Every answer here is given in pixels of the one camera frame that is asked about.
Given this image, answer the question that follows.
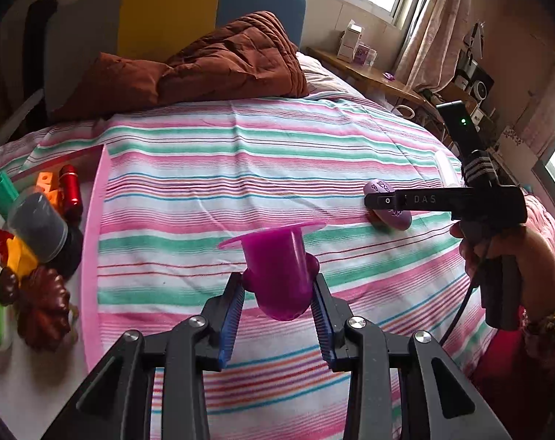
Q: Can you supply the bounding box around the black speaker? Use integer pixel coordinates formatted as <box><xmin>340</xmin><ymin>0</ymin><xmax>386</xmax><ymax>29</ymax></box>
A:
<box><xmin>465</xmin><ymin>66</ymin><xmax>495</xmax><ymax>102</ymax></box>

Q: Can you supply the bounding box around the cluttered shelf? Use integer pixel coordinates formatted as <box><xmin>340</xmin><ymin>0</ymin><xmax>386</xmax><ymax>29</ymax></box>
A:
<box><xmin>452</xmin><ymin>23</ymin><xmax>535</xmax><ymax>147</ymax></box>

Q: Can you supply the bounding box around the magenta plastic cup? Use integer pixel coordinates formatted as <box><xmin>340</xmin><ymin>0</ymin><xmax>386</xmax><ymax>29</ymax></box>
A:
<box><xmin>218</xmin><ymin>222</ymin><xmax>328</xmax><ymax>322</ymax></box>

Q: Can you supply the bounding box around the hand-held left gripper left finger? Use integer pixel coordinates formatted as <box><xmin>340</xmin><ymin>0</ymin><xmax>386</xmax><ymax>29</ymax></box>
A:
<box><xmin>41</xmin><ymin>272</ymin><xmax>247</xmax><ymax>440</ymax></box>

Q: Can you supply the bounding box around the red toy block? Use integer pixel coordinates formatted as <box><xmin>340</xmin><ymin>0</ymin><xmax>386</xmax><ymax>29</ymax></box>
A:
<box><xmin>0</xmin><ymin>229</ymin><xmax>15</xmax><ymax>267</ymax></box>

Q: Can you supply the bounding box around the pale pillow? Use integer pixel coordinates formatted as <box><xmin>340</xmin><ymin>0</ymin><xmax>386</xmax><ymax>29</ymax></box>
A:
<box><xmin>296</xmin><ymin>52</ymin><xmax>365</xmax><ymax>99</ymax></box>

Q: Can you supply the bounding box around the green flanged tube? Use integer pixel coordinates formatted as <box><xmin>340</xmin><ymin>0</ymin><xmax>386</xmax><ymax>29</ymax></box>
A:
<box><xmin>0</xmin><ymin>172</ymin><xmax>19</xmax><ymax>221</ymax></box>

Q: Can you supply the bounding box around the wooden desk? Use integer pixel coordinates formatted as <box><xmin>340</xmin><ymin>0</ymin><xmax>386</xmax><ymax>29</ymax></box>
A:
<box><xmin>307</xmin><ymin>47</ymin><xmax>443</xmax><ymax>124</ymax></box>

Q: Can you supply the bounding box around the pink tray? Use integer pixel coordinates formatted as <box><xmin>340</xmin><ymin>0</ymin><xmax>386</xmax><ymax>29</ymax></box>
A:
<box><xmin>0</xmin><ymin>144</ymin><xmax>111</xmax><ymax>440</ymax></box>

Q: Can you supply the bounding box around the person's red clothing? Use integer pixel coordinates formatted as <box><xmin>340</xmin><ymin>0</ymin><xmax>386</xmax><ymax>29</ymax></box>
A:
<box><xmin>470</xmin><ymin>192</ymin><xmax>555</xmax><ymax>440</ymax></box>

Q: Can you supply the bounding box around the clear container with black base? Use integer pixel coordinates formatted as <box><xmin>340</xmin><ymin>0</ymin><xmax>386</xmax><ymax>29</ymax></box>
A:
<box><xmin>7</xmin><ymin>192</ymin><xmax>83</xmax><ymax>280</ymax></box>

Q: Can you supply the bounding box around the white bed rail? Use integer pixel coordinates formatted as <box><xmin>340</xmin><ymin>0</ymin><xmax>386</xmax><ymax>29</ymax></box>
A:
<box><xmin>0</xmin><ymin>89</ymin><xmax>44</xmax><ymax>138</ymax></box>

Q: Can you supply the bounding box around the striped bedsheet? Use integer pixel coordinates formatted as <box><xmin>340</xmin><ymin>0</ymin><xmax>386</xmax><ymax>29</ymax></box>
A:
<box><xmin>0</xmin><ymin>96</ymin><xmax>535</xmax><ymax>440</ymax></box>

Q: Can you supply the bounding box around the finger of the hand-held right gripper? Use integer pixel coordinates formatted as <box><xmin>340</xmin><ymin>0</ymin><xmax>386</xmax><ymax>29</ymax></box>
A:
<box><xmin>364</xmin><ymin>187</ymin><xmax>452</xmax><ymax>215</ymax></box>

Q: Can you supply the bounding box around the red metal cylinder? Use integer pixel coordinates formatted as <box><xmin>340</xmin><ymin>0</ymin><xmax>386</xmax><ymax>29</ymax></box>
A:
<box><xmin>59</xmin><ymin>164</ymin><xmax>83</xmax><ymax>221</ymax></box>

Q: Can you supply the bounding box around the brown quilt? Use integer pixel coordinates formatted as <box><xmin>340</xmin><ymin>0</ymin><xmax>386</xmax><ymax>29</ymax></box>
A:
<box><xmin>53</xmin><ymin>10</ymin><xmax>308</xmax><ymax>120</ymax></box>

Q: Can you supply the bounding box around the orange building block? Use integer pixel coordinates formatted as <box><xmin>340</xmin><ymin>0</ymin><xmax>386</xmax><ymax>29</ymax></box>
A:
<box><xmin>34</xmin><ymin>172</ymin><xmax>63</xmax><ymax>214</ymax></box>

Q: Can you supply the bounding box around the purple oval case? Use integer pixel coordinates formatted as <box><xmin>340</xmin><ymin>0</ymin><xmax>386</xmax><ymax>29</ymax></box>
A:
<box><xmin>364</xmin><ymin>178</ymin><xmax>413</xmax><ymax>230</ymax></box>

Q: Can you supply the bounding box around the person's right forearm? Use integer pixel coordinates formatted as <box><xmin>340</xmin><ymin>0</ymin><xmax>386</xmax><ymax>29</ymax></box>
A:
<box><xmin>522</xmin><ymin>284</ymin><xmax>555</xmax><ymax>358</ymax></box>

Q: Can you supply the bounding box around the person's right hand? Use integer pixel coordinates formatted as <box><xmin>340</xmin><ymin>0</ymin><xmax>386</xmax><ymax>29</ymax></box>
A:
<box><xmin>449</xmin><ymin>220</ymin><xmax>555</xmax><ymax>319</ymax></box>

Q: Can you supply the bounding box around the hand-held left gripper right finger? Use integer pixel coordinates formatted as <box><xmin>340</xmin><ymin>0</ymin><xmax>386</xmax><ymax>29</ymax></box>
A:
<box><xmin>311</xmin><ymin>272</ymin><xmax>513</xmax><ymax>440</ymax></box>

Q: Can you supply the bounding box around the grey yellow blue headboard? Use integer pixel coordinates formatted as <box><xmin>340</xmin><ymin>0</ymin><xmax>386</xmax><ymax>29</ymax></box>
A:
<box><xmin>44</xmin><ymin>0</ymin><xmax>307</xmax><ymax>115</ymax></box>

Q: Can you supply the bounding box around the black cable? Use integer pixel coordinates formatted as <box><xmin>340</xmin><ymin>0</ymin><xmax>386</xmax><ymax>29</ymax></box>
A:
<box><xmin>438</xmin><ymin>238</ymin><xmax>493</xmax><ymax>347</ymax></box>

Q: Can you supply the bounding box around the white translucent tube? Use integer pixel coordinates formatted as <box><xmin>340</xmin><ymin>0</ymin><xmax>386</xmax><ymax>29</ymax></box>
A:
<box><xmin>435</xmin><ymin>150</ymin><xmax>462</xmax><ymax>188</ymax></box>

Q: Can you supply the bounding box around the brown pinecone toy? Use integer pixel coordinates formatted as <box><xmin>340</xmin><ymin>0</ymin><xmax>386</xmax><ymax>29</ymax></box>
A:
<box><xmin>0</xmin><ymin>266</ymin><xmax>72</xmax><ymax>353</ymax></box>

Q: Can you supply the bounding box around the beige curtain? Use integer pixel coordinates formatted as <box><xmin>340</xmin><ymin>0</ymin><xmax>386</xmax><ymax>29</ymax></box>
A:
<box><xmin>394</xmin><ymin>0</ymin><xmax>475</xmax><ymax>92</ymax></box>

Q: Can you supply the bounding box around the white carton box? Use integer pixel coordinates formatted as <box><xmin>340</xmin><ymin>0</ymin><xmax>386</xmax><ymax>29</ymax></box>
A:
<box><xmin>337</xmin><ymin>21</ymin><xmax>365</xmax><ymax>62</ymax></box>

